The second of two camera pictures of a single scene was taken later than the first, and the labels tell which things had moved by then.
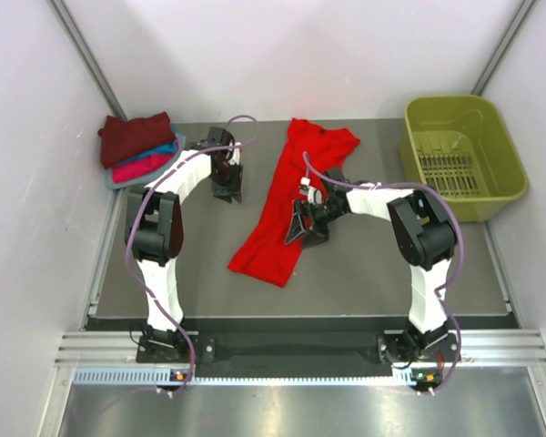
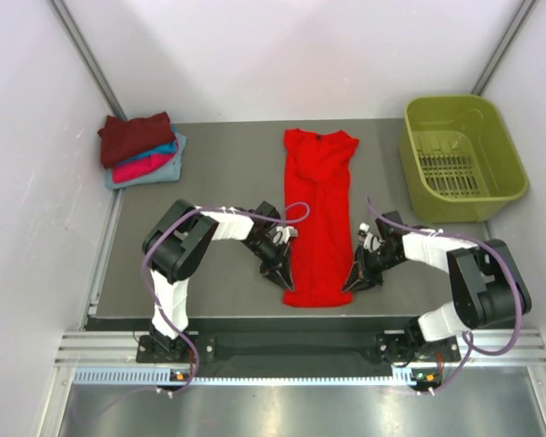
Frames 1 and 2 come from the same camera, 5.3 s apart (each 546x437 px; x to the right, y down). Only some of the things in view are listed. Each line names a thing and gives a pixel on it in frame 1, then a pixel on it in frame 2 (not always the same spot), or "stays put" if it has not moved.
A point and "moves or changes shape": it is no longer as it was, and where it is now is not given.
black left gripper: x=232 y=189 -> x=278 y=269
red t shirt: x=264 y=253 moves or changes shape
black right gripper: x=311 y=238 -> x=360 y=268
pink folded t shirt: x=142 y=167 stays put
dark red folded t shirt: x=122 y=137 stays put
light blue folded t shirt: x=112 y=185 stays put
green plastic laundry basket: x=459 y=146 stays put
